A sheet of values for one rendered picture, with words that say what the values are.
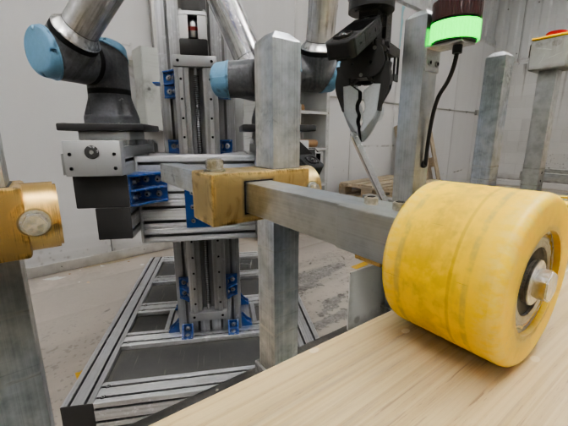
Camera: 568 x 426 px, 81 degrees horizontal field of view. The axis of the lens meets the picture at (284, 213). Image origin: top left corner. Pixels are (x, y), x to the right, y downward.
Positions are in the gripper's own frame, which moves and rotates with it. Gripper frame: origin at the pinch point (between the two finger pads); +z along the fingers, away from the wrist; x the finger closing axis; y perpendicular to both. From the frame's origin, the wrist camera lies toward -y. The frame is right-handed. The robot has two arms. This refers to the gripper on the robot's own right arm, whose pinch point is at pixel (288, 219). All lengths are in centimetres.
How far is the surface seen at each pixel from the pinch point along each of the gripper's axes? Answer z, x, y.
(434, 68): -27.0, -4.5, -28.5
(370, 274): 4.1, 1.5, -24.3
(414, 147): -16.2, -2.1, -27.9
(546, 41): -38, -51, -26
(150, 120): -29, -28, 215
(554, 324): -7, 20, -52
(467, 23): -31.2, -2.2, -33.6
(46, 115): -32, 36, 234
